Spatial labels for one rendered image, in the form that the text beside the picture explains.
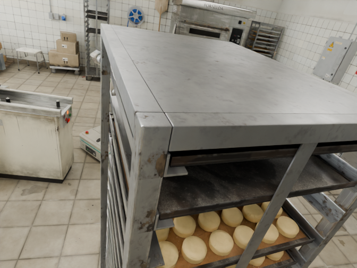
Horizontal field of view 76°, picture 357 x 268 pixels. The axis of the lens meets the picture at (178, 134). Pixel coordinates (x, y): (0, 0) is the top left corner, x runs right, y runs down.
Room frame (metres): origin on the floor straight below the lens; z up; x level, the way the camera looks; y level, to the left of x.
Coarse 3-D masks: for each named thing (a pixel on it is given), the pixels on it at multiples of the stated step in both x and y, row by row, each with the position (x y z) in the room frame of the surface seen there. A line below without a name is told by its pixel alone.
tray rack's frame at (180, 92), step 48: (144, 48) 0.51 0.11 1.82; (192, 48) 0.63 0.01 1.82; (240, 48) 0.82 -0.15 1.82; (144, 96) 0.25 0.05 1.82; (192, 96) 0.28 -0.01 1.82; (240, 96) 0.32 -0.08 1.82; (288, 96) 0.37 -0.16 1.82; (336, 96) 0.43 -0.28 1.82; (144, 144) 0.18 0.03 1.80; (192, 144) 0.20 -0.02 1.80; (240, 144) 0.22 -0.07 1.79; (288, 144) 0.26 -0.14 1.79; (144, 192) 0.18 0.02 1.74; (288, 192) 0.29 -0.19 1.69; (144, 240) 0.18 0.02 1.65
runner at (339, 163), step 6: (318, 156) 0.46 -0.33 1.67; (324, 156) 0.45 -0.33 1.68; (330, 156) 0.44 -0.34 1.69; (336, 156) 0.43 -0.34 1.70; (330, 162) 0.43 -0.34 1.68; (336, 162) 0.43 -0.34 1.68; (342, 162) 0.42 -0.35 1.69; (336, 168) 0.42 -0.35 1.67; (342, 168) 0.41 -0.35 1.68; (348, 168) 0.40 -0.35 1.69; (354, 168) 0.40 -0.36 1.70; (348, 174) 0.40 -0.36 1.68; (354, 174) 0.39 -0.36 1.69; (354, 180) 0.38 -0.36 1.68
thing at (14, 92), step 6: (0, 90) 1.95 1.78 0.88; (6, 90) 1.96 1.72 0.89; (12, 90) 1.96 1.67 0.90; (18, 90) 1.98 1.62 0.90; (18, 96) 1.97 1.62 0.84; (24, 96) 1.98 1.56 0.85; (30, 96) 1.99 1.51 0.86; (36, 96) 1.99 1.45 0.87; (42, 96) 2.00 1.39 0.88; (48, 96) 2.01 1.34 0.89; (54, 96) 2.02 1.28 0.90; (60, 96) 2.04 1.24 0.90; (60, 102) 2.03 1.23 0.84; (66, 102) 2.03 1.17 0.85; (72, 102) 2.05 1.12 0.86
